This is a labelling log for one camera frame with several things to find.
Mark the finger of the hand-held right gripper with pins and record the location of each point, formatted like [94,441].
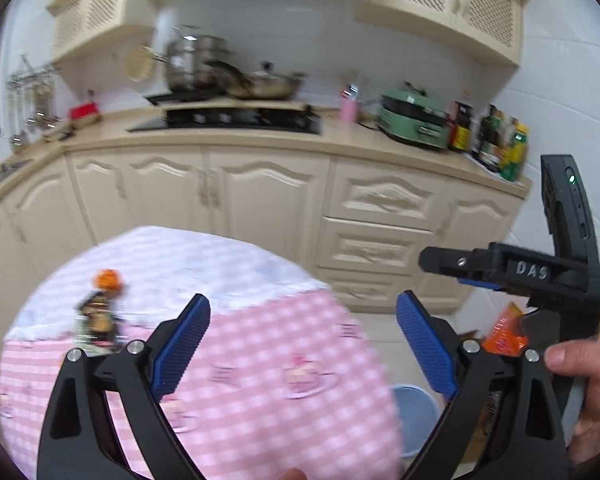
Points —
[477,284]
[450,261]

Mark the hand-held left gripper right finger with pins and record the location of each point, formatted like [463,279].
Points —
[425,345]

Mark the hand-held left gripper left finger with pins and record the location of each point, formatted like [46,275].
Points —
[180,350]

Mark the blue-grey trash bin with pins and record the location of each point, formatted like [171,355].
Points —
[415,420]

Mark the orange-capped drink bottle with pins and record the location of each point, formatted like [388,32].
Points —
[100,315]

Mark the orange mandarin peel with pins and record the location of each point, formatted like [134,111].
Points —
[107,280]

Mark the person's left hand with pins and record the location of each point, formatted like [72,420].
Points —
[290,475]

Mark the orange snack bag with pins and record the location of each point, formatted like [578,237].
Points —
[502,332]

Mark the pink checkered tablecloth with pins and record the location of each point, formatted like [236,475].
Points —
[280,335]

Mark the yellow and green bottle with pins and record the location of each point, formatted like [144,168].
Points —
[515,152]

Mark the dark green oil bottle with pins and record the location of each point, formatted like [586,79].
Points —
[489,140]

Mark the dark sauce bottle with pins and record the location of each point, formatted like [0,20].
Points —
[461,130]

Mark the green electric cooker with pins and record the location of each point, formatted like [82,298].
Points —
[415,120]

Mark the beige kitchen countertop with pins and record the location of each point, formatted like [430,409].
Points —
[360,140]

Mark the cream lower kitchen cabinets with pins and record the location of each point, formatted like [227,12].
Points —
[260,200]

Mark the pink utensil cup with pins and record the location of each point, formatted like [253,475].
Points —
[349,109]

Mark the black gas stove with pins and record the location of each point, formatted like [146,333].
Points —
[230,120]

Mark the steel kitchen sink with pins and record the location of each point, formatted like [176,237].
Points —
[0,175]

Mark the steel wok with lid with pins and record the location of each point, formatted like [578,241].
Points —
[270,85]

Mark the black induction cooker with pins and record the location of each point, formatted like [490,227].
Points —
[180,96]

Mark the red container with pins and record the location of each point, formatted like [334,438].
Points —
[85,112]

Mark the row of hanging utensils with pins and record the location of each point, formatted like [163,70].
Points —
[37,110]

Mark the steel steamer pot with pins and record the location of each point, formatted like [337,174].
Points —
[192,65]

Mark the round cream colander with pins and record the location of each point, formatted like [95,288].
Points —
[139,65]

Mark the wide cream lattice wall cabinet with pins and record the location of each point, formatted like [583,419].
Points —
[445,5]

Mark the wall utensil rack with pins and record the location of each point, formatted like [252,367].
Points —
[30,72]

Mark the small cream lattice wall cabinet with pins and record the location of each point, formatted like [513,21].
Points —
[95,15]

